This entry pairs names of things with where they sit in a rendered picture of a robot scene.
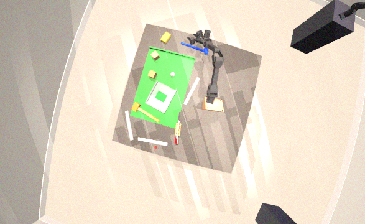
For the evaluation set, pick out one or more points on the yellow rectangular block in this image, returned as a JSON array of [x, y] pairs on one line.
[[165, 37]]

